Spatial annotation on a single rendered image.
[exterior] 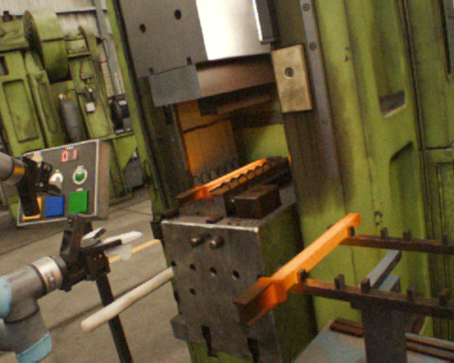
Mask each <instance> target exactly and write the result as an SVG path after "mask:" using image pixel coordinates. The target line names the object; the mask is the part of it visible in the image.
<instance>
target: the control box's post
mask: <svg viewBox="0 0 454 363"><path fill-rule="evenodd" d="M93 231H94V229H93V226H92V223H91V222H88V223H84V231H83V235H82V236H84V235H86V234H88V233H91V232H93ZM104 273H105V272H103V273H102V274H104ZM102 274H101V275H102ZM101 275H100V276H101ZM96 285H97V288H98V294H99V297H100V299H101V302H102V304H103V307H104V308H105V307H106V306H108V305H110V304H112V303H113V302H114V299H113V296H112V293H111V290H110V288H109V285H108V282H107V277H106V275H105V276H101V278H99V279H97V280H96ZM108 323H109V327H110V329H111V332H112V335H113V343H114V345H115V348H116V350H117V353H118V356H119V359H120V362H121V363H131V358H130V355H129V349H128V346H127V343H126V341H125V338H124V336H123V333H122V329H121V324H120V321H119V318H118V316H117V315H116V316H115V317H114V318H112V319H110V320H108Z"/></svg>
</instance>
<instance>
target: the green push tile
mask: <svg viewBox="0 0 454 363"><path fill-rule="evenodd" d="M70 212H76V213H88V191H78V192H73V193H69V213H70Z"/></svg>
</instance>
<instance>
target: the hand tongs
mask: <svg viewBox="0 0 454 363"><path fill-rule="evenodd" d="M329 330H334V331H337V332H339V333H345V334H346V335H350V336H354V337H359V338H362V337H363V326H362V322H356V321H353V320H346V319H343V318H340V317H337V318H336V319H335V320H334V321H333V322H332V323H331V324H330V325H329ZM405 339H406V341H412V342H415V343H417V344H419V343H421V344H424V345H426V346H430V347H433V348H435V347H436V348H439V349H444V350H447V351H449V352H450V351H451V352H454V346H451V345H449V344H448V345H446V344H444V343H438V342H435V341H433V340H432V341H430V340H427V339H421V338H419V337H411V336H408V335H405ZM406 344H407V346H406V350H412V351H414V352H419V353H421V354H428V355H432V356H435V357H440V358H442V359H446V360H449V361H454V355H453V354H445V353H441V352H438V351H432V350H431V349H426V348H423V347H418V346H415V345H410V344H408V343H406Z"/></svg>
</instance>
